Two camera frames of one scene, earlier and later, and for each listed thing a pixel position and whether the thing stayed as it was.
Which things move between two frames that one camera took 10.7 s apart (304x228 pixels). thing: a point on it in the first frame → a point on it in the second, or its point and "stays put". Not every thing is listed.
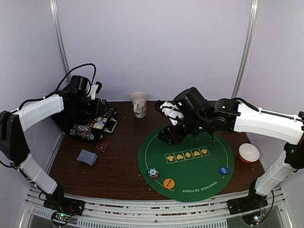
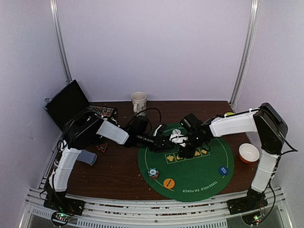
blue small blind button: [223, 171] stays put
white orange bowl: [248, 153] stays put
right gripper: [171, 129] → [188, 145]
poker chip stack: [153, 173] stays put
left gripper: [94, 109] → [158, 143]
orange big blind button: [168, 183] stays put
